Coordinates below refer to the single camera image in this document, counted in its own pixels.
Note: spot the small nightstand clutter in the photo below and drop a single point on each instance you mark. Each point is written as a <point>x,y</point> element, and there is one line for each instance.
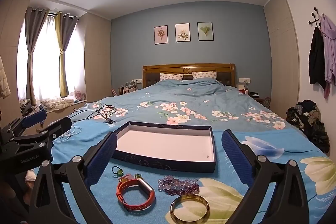
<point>242,88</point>

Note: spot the purple jacket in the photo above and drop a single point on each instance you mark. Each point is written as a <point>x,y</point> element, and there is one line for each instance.
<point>329,50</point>

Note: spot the pile of dark clothes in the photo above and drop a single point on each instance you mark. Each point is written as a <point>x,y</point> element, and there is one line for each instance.
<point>307,119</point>

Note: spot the white hanging garment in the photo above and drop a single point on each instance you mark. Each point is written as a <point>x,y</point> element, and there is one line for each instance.
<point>4,77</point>

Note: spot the grey-blue floral duvet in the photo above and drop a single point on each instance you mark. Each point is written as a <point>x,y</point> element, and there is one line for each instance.
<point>189,92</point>

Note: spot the pink stone pendant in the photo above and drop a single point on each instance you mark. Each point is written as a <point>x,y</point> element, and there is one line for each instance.
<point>127,177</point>

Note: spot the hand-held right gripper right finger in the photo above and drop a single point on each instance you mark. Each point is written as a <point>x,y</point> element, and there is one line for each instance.
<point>236,158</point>

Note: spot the crumpled cloth on windowsill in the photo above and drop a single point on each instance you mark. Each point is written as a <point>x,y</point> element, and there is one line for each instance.
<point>57,103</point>

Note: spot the dark blue box tray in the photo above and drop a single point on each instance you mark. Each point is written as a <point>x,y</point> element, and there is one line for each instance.
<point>162,142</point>

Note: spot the white wall socket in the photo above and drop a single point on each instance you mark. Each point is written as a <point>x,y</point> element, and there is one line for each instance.
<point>244,80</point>
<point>136,81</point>

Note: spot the white earphones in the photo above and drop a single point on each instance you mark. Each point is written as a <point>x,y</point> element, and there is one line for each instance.
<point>71,132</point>

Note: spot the beige wardrobe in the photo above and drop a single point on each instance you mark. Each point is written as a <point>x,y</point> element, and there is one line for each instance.
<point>281,56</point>

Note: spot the amber bangle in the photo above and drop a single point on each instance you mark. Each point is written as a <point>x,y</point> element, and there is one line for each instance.
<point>190,197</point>

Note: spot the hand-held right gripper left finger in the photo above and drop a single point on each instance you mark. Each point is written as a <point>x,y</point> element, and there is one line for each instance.
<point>101,161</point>

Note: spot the small green yellow charm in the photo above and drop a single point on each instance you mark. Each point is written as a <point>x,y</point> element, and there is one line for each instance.
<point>138,176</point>

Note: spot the blue large-flower blanket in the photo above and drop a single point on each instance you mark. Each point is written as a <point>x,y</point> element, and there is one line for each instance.
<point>273,140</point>

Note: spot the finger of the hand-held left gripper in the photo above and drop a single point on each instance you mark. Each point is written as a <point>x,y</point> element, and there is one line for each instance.
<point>59,124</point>
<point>34,117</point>

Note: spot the pink flower framed picture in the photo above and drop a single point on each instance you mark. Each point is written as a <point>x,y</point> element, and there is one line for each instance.
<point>161,35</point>

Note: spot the black power adapter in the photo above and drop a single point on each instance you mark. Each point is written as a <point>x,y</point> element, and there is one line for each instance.
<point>110,121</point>

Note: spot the black jacket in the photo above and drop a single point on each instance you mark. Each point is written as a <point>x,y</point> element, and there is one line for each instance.
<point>316,56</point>

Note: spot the grey and yellow curtain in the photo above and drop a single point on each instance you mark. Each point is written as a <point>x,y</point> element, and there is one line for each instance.
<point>64,37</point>

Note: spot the bottles on nightstand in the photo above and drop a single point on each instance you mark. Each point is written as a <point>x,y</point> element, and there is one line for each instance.
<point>127,88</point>

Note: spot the wooden headboard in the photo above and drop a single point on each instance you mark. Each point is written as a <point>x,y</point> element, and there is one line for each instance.
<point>189,67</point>

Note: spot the white flower framed picture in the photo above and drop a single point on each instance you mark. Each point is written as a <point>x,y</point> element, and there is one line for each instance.
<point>182,32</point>

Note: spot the patterned pillow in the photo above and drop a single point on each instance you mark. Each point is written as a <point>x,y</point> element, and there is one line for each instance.
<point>172,76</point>
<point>204,75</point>

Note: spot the green leaf framed picture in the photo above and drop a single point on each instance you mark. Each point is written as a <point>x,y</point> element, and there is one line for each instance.
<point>205,31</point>

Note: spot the black wall coat rack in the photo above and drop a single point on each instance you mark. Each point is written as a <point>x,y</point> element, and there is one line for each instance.
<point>315,16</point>

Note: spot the orange smartwatch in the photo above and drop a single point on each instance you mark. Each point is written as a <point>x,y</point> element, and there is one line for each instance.
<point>136,206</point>

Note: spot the small pink fan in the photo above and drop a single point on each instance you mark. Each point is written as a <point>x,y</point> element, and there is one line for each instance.
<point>79,96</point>

